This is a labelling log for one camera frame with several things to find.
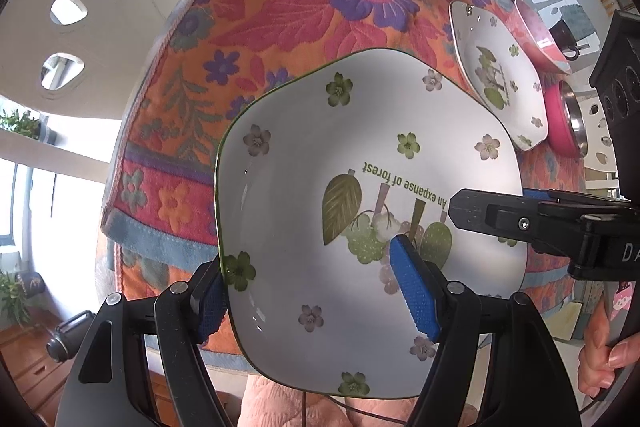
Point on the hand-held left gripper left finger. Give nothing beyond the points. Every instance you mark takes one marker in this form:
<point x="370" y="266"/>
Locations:
<point x="212" y="312"/>

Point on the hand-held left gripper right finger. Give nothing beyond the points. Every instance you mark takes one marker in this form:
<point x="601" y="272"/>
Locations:
<point x="415" y="292"/>

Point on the person's right hand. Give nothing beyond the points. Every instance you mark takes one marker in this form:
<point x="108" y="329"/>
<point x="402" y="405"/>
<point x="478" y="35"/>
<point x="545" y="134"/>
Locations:
<point x="592" y="357"/>

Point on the orange floral cloth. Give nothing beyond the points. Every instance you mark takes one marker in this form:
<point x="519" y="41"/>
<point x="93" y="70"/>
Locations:
<point x="300" y="17"/>

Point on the large square floral plate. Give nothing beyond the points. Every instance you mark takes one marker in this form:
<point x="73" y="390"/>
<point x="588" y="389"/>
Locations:
<point x="300" y="187"/>

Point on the black flask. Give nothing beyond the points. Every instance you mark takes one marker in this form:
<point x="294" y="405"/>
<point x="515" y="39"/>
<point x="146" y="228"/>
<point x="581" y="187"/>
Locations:
<point x="67" y="339"/>

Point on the dark brown mug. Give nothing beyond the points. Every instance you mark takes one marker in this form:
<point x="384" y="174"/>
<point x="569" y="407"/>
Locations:
<point x="562" y="34"/>

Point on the pink quilted clothing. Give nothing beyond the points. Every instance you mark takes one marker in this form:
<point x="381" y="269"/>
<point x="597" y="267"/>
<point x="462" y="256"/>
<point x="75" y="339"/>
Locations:
<point x="270" y="407"/>

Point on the small square floral plate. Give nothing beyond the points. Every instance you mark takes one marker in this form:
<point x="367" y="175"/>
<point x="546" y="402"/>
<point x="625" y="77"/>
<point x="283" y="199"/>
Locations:
<point x="505" y="57"/>

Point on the pink ceramic bowl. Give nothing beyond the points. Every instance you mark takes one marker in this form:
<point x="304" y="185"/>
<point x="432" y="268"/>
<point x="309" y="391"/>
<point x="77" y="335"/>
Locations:
<point x="530" y="32"/>

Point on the green potted plant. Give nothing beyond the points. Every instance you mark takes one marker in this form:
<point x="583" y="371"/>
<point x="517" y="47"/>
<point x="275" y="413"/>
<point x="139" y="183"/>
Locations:
<point x="20" y="122"/>
<point x="12" y="297"/>

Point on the wooden cabinet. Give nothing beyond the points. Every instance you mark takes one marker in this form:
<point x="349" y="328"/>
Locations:
<point x="35" y="372"/>

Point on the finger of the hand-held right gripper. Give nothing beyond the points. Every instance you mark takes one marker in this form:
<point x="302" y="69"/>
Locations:
<point x="470" y="212"/>
<point x="536" y="194"/>

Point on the pink steel-lined bowl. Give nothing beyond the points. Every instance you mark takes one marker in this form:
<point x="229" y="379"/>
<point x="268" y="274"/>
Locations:
<point x="555" y="117"/>

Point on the grey cloth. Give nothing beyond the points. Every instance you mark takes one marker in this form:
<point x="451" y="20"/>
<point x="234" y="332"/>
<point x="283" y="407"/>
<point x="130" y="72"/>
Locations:
<point x="577" y="19"/>

